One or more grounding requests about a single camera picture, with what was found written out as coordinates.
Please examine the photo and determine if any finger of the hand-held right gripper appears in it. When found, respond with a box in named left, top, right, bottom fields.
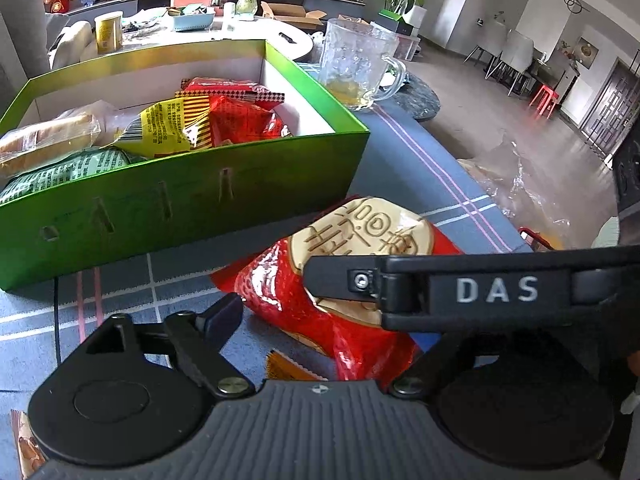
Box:
left=302, top=255, right=386, bottom=307

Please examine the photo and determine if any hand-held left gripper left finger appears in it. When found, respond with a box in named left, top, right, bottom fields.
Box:
left=82, top=292, right=253, bottom=401

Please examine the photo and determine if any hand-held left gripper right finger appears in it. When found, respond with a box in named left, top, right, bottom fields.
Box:
left=387, top=332, right=476, bottom=401

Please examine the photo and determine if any large red snack packet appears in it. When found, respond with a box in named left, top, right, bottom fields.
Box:
left=210, top=195, right=463, bottom=383

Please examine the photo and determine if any green cardboard box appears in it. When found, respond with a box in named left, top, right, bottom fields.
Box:
left=0, top=40, right=372, bottom=293

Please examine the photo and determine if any yellow red snack packet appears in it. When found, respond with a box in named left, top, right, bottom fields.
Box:
left=112, top=92, right=293, bottom=161

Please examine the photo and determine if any green snack packet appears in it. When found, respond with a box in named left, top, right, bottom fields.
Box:
left=0, top=147, right=146, bottom=206

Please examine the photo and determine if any brown snack packet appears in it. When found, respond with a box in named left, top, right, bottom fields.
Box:
left=10, top=409, right=47, bottom=480

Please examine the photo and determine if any clear bread packet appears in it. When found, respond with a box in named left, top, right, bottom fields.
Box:
left=0, top=100, right=126, bottom=176

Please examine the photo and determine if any red phone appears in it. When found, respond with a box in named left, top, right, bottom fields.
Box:
left=517, top=227, right=566, bottom=252

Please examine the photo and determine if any clear plastic bag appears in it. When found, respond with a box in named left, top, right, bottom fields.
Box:
left=457, top=135, right=621, bottom=251

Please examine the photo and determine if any blue striped tablecloth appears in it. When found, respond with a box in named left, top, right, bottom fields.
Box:
left=0, top=60, right=533, bottom=480

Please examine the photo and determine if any dark carved door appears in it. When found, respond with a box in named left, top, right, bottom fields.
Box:
left=580, top=57, right=640, bottom=161

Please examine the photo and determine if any red stool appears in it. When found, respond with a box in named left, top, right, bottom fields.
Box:
left=530, top=85, right=562, bottom=121

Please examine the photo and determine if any dark marble round table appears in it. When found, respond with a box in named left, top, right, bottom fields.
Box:
left=300, top=55, right=441, bottom=123

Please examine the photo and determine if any red checkered snack packet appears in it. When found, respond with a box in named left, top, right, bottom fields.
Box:
left=177, top=76, right=286, bottom=106

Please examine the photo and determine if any glass mug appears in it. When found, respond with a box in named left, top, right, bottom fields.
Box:
left=317, top=17, right=408, bottom=111

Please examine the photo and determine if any dark dining table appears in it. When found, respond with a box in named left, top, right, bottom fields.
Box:
left=532, top=50, right=581, bottom=96

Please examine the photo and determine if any white dining chair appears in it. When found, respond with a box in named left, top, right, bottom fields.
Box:
left=500, top=30, right=536, bottom=96
left=465, top=20, right=506, bottom=81

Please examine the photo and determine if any clear storage box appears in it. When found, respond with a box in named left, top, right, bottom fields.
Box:
left=395, top=32, right=421, bottom=61

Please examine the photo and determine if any green black box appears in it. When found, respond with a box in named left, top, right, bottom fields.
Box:
left=377, top=9, right=413, bottom=36

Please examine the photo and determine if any open cardboard box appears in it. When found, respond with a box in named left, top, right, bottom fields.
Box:
left=260, top=2, right=326, bottom=31

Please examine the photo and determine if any white coffee table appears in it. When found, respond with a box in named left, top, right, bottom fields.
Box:
left=50, top=12, right=313, bottom=68

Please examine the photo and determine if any light blue basket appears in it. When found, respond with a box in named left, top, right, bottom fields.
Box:
left=170, top=10, right=216, bottom=32

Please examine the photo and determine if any yellow can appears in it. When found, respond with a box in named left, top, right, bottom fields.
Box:
left=94, top=11, right=125, bottom=55

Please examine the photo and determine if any dark tv cabinet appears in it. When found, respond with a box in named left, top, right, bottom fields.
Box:
left=65, top=0, right=366, bottom=16

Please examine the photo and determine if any grey armchair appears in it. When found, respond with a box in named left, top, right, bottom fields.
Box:
left=0, top=0, right=93, bottom=106

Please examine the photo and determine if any black cable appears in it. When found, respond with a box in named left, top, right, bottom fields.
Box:
left=52, top=275, right=64, bottom=366

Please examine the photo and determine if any framed wall picture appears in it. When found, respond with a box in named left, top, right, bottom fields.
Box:
left=574, top=36, right=599, bottom=61

